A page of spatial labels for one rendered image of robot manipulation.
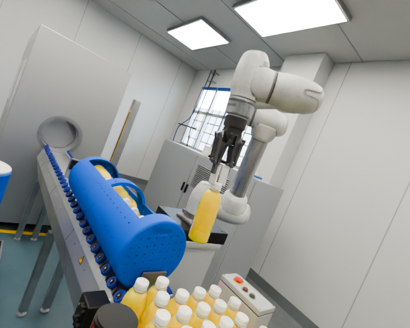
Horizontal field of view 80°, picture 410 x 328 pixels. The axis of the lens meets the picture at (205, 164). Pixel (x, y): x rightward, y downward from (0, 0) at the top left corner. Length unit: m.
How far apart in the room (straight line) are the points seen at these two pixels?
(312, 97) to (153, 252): 0.75
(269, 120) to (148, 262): 0.88
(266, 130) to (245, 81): 0.59
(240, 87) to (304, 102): 0.20
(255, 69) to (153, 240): 0.67
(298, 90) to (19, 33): 5.60
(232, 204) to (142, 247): 0.73
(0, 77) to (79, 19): 1.83
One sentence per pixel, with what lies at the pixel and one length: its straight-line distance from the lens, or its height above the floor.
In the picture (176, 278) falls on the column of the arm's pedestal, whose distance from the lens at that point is 1.62.
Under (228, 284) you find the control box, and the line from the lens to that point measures 1.05.
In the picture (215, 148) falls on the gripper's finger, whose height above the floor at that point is 1.55.
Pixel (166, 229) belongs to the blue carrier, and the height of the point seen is 1.20.
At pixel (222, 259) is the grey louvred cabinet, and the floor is 0.56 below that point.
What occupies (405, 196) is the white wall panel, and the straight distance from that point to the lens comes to 3.29.
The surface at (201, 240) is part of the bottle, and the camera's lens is 0.85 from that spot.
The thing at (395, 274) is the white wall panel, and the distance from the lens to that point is 3.26.
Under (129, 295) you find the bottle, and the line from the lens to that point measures 0.82.
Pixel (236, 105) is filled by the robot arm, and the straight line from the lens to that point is 0.79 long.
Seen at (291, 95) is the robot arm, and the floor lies 1.78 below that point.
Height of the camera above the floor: 1.53
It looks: 3 degrees down
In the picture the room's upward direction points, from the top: 22 degrees clockwise
